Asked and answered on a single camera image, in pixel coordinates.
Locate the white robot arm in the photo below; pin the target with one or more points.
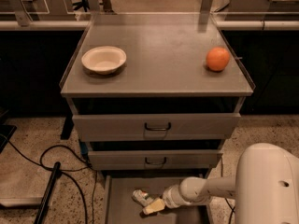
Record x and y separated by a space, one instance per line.
265 188

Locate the black bar on floor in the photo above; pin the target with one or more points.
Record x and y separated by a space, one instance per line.
43 207

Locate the white horizontal rail pipe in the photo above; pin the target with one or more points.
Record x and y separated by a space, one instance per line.
222 25

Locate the middle grey drawer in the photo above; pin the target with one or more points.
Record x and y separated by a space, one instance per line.
142 155

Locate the bottom grey open drawer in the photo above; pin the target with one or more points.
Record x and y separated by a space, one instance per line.
120 208

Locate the top grey drawer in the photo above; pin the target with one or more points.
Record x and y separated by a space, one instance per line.
140 119

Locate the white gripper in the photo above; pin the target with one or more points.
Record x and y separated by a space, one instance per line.
170 197

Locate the crushed 7up soda can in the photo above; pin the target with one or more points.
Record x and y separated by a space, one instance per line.
142 197

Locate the white paper bowl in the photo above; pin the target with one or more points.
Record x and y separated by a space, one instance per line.
104 60

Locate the orange fruit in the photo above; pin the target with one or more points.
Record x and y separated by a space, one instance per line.
217 59

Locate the grey drawer cabinet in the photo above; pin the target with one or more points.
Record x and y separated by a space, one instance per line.
166 57

